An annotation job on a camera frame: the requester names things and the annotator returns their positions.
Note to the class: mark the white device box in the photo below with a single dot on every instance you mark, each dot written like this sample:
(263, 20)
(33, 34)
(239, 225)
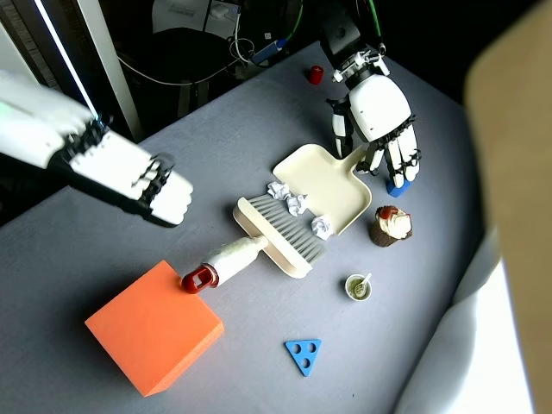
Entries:
(181, 17)

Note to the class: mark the white paper ball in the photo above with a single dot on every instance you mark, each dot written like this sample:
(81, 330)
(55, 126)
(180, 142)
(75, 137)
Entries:
(278, 190)
(321, 227)
(296, 204)

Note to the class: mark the small blue cube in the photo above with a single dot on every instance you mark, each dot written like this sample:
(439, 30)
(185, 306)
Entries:
(397, 190)

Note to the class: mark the cream plastic dustpan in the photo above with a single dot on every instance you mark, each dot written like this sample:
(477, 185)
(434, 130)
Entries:
(328, 185)

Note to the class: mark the black office chair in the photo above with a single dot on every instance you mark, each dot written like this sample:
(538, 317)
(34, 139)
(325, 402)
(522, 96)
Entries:
(172, 52)

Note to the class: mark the orange box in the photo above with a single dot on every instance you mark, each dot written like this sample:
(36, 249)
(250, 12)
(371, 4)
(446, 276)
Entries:
(151, 319)

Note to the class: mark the white upright board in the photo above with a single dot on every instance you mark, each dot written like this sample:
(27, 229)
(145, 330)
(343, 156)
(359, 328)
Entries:
(112, 64)

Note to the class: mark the toy cupcake with cream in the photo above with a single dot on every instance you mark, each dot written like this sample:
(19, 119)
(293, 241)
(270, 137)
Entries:
(388, 233)

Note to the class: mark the small white spoon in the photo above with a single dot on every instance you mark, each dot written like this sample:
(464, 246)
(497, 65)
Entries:
(366, 280)

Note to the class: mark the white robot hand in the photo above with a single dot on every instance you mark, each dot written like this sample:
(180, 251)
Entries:
(379, 108)
(43, 125)

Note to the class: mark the grey table cloth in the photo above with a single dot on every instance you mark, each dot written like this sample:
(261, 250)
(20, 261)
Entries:
(259, 336)

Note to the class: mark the white fabric cover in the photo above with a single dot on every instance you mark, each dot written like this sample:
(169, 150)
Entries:
(474, 345)

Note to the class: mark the blue triangle block with holes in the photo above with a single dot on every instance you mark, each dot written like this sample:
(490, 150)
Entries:
(304, 353)

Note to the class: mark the small white bowl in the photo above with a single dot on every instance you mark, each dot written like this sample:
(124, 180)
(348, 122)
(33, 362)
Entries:
(354, 293)

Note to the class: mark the grey adapter with blue plug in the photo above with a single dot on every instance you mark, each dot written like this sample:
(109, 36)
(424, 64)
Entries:
(265, 54)

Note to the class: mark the small red cylinder block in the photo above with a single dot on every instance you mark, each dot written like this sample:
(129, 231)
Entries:
(315, 77)

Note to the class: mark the beige blurred panel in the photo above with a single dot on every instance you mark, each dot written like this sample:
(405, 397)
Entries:
(517, 172)

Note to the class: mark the bright light strip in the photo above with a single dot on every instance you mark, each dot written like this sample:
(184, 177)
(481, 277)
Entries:
(64, 56)

